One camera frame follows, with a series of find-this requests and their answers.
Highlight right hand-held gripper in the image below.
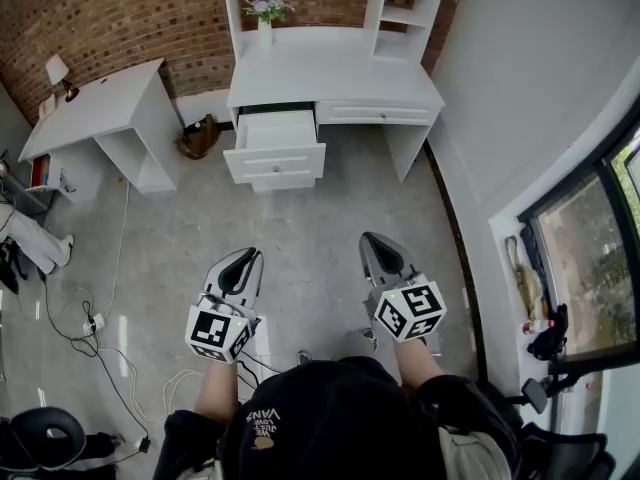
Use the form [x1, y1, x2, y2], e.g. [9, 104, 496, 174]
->
[359, 231, 447, 344]

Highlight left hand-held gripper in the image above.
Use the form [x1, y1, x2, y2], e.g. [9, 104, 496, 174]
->
[185, 247, 265, 365]

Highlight white drawer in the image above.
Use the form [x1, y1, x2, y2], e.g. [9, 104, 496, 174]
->
[315, 99, 442, 126]
[222, 107, 327, 186]

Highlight person's right forearm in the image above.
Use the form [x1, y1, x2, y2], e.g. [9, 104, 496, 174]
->
[396, 337, 446, 390]

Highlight person's left forearm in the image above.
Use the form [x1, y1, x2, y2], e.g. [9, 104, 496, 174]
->
[192, 357, 242, 425]

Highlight beige shoulder bag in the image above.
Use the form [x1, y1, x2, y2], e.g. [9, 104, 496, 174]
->
[437, 425, 512, 480]

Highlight closed white drawer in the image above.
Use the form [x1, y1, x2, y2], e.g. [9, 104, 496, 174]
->
[315, 99, 442, 126]

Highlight person's olive trousers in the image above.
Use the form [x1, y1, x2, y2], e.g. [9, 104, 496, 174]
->
[332, 329, 377, 362]

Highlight brown leather bag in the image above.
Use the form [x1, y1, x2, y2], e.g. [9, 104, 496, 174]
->
[174, 113, 220, 161]

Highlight person's black shirt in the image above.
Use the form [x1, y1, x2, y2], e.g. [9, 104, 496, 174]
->
[153, 355, 524, 480]

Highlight black handheld device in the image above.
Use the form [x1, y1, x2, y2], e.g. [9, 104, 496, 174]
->
[526, 302, 572, 365]

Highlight dark framed window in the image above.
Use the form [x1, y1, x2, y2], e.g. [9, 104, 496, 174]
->
[516, 116, 640, 360]

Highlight white desk with hutch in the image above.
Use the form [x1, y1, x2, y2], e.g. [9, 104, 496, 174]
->
[221, 0, 447, 194]

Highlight small white desk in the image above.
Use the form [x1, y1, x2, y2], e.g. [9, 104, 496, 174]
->
[17, 57, 181, 204]

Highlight white vase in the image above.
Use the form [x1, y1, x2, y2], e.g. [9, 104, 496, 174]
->
[256, 16, 275, 50]

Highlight black office chair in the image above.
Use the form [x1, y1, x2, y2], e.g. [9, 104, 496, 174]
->
[503, 376, 617, 480]

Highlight white shade table lamp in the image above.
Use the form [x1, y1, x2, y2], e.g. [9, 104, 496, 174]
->
[45, 53, 80, 104]

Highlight pale flower bouquet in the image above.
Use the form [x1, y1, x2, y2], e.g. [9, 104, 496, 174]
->
[241, 0, 297, 25]

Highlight beige strap bag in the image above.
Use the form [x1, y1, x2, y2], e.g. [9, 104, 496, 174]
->
[504, 234, 547, 320]

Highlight coiled white cable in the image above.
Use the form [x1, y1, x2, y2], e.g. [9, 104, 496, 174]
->
[99, 346, 209, 425]

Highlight black cable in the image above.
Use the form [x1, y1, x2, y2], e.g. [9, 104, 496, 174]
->
[41, 277, 151, 449]

